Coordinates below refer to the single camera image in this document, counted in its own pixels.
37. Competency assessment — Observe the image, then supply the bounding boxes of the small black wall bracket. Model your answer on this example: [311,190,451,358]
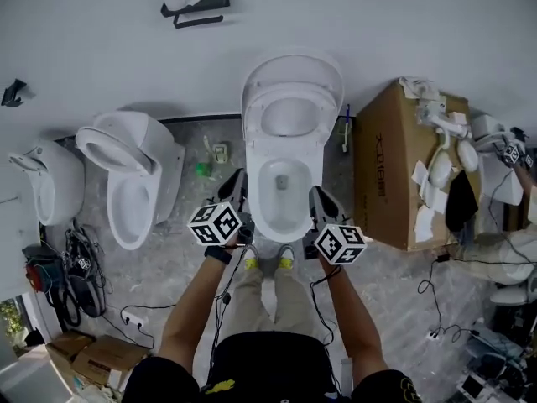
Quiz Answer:
[1,78,29,107]

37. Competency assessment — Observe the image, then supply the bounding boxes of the glass window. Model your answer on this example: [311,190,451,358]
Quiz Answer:
[0,298,26,348]

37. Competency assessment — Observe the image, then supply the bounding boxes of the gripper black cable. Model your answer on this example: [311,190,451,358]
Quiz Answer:
[205,245,253,390]
[310,264,343,348]

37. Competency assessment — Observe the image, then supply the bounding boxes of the white glossy fixture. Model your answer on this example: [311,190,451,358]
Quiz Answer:
[0,354,81,403]

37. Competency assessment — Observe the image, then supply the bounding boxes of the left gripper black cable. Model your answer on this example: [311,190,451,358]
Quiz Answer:
[205,245,253,390]

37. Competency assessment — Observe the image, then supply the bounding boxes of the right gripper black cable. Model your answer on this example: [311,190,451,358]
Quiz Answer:
[310,264,343,348]

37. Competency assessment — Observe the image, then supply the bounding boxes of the black cloth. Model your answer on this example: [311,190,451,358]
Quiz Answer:
[444,170,479,233]

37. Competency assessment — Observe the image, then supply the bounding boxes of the red and black power tool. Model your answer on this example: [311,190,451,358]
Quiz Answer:
[23,245,64,296]

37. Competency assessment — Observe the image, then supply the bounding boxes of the large brown cardboard box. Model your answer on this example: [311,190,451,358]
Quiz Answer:
[353,77,479,251]

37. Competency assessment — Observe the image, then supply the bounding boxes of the clutter of electronic equipment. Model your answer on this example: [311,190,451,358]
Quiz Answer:
[452,317,537,403]

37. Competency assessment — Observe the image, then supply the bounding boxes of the white oval plastic pod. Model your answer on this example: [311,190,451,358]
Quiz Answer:
[456,139,480,172]
[428,149,453,188]

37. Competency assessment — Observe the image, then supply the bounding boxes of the beige brush holder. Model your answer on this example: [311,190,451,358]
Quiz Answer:
[211,142,231,164]

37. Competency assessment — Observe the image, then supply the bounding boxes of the person's left shoe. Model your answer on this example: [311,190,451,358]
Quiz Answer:
[242,243,259,270]

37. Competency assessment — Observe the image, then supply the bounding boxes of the small brown cardboard box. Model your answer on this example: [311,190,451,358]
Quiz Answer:
[45,330,96,377]

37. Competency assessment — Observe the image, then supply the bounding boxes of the person's right shoe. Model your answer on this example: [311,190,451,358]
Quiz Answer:
[277,244,295,270]

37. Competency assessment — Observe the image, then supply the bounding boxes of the person's right forearm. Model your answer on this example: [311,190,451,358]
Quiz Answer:
[316,254,389,379]

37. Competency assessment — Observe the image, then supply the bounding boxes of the white egg-shaped toilet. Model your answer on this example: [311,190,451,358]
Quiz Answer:
[8,139,86,228]

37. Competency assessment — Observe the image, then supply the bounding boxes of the white pipe fitting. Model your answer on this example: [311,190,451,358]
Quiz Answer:
[414,97,469,138]

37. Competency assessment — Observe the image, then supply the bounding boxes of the pile of white rags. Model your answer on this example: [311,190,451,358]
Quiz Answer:
[73,382,127,403]

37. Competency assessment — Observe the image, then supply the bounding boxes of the black wristwatch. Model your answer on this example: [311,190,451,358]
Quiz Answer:
[204,244,234,266]

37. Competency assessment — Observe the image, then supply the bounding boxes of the person's dark shirt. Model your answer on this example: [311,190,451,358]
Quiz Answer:
[125,329,425,403]

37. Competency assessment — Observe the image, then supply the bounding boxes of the white tall-backed toilet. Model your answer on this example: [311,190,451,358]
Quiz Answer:
[75,110,186,251]

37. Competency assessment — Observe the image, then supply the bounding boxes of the person's left forearm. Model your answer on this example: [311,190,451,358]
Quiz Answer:
[159,245,248,369]

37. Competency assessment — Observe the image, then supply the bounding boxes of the person's shoe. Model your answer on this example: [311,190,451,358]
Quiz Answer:
[277,244,295,270]
[242,243,259,270]

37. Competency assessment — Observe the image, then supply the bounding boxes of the person's beige trousers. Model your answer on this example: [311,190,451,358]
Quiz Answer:
[228,262,320,339]

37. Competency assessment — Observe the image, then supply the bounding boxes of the idle grey hand-held gripper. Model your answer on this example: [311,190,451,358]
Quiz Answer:
[62,228,106,318]

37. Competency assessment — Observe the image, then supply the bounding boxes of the crumpled white plastic wrap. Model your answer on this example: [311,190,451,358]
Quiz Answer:
[398,76,441,100]

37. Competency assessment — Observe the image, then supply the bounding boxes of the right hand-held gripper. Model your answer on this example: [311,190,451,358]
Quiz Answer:
[302,185,368,266]

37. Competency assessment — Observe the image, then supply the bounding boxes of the white paper sheets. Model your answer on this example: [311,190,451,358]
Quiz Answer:
[410,160,450,243]

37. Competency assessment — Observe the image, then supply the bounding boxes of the white toilet lid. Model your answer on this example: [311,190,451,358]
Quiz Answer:
[240,53,346,142]

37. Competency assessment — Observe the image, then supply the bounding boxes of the white power strip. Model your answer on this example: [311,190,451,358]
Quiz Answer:
[121,311,149,327]

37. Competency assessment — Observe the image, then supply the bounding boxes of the labelled brown cardboard box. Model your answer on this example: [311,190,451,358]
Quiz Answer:
[70,334,151,390]

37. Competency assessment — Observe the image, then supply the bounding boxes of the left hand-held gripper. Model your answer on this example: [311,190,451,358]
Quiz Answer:
[186,169,256,247]

